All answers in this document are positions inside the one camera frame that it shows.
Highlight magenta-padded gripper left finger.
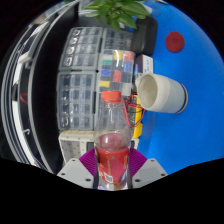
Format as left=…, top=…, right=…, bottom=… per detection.
left=57, top=147, right=100, bottom=190

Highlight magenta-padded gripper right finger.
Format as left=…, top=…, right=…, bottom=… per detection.
left=127, top=146, right=169, bottom=190

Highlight clear red-capped drink bottle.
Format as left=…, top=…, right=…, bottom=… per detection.
left=93, top=90, right=132, bottom=192

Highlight black zippered pouch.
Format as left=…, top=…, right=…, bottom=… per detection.
left=85, top=141, right=97, bottom=153

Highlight yellow multimeter with red leads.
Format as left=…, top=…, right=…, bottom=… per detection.
left=123, top=93, right=147, bottom=139

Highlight grey small-parts drawer cabinet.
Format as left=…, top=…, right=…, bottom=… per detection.
left=59, top=26, right=104, bottom=72
left=102, top=27, right=138, bottom=52
left=55, top=71, right=98, bottom=132

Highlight black shelf unit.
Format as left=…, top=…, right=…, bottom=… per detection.
left=0, top=6, right=79, bottom=171

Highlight grey-white ceramic cup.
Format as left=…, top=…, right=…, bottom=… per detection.
left=134, top=73, right=189, bottom=114

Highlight clear organizer box, coloured parts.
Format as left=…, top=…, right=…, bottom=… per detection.
left=96, top=49, right=136, bottom=96

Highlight black box with white label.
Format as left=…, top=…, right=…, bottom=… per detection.
left=134, top=54, right=154, bottom=77

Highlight flat round red coaster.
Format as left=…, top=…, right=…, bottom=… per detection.
left=165, top=31, right=186, bottom=53

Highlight black flat case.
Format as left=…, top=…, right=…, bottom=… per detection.
left=131, top=14, right=159, bottom=57

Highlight green potted plant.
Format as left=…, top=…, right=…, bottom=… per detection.
left=83, top=0, right=151, bottom=33

